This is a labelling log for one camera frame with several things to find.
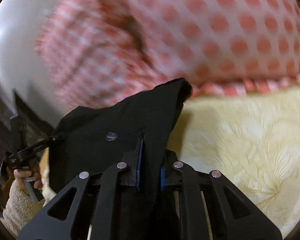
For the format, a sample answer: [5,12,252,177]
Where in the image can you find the black pants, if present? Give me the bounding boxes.
[49,79,192,193]

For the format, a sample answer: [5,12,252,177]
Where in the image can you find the person's left hand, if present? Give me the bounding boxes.
[13,164,43,193]

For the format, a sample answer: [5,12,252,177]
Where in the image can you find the beige fuzzy left sleeve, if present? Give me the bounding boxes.
[0,180,45,238]

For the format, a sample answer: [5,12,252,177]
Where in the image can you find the cream patterned bed sheet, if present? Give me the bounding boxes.
[41,84,300,240]

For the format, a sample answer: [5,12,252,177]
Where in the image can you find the polka dot pillow left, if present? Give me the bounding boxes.
[36,0,187,110]

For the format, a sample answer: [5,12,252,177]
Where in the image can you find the polka dot pillow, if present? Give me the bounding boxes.
[36,0,187,110]
[129,0,300,98]

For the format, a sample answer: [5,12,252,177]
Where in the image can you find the polka dot pillow right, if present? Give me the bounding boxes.
[129,0,300,98]

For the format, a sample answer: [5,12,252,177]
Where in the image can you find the dark furniture by wall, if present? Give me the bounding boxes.
[0,80,56,205]

